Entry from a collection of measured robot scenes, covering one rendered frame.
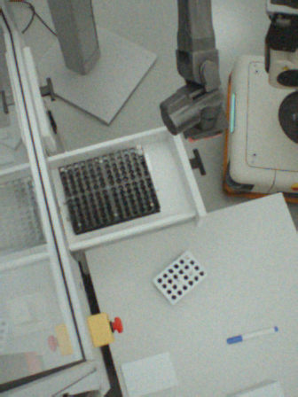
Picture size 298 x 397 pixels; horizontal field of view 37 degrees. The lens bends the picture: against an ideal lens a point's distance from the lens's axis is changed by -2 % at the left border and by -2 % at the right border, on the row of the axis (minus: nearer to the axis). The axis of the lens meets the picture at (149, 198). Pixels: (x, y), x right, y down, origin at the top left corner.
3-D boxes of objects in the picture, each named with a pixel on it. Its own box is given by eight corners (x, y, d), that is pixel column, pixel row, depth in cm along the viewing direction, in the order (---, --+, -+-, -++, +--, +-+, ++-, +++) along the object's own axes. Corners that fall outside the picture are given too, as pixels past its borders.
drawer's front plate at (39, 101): (37, 66, 134) (28, 45, 123) (57, 151, 126) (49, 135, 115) (32, 68, 134) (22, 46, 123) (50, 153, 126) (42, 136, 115)
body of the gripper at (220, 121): (176, 115, 101) (178, 98, 94) (219, 105, 102) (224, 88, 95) (184, 141, 99) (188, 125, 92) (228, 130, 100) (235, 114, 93)
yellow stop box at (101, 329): (110, 312, 111) (107, 310, 104) (118, 341, 109) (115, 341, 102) (90, 318, 110) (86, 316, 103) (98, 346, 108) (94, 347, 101)
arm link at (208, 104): (231, 95, 87) (213, 73, 89) (202, 112, 86) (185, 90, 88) (224, 112, 94) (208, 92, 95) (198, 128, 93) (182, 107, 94)
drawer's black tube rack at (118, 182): (141, 154, 123) (141, 144, 117) (160, 214, 118) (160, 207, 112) (62, 175, 122) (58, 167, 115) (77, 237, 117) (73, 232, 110)
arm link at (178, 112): (215, 58, 82) (192, 52, 89) (164, 87, 80) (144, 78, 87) (231, 113, 89) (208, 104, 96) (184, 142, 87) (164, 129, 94)
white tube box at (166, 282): (186, 252, 123) (188, 249, 120) (207, 276, 121) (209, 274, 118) (152, 282, 121) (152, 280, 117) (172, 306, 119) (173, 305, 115)
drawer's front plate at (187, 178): (169, 130, 128) (171, 112, 117) (201, 226, 119) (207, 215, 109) (164, 131, 127) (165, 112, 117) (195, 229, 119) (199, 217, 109)
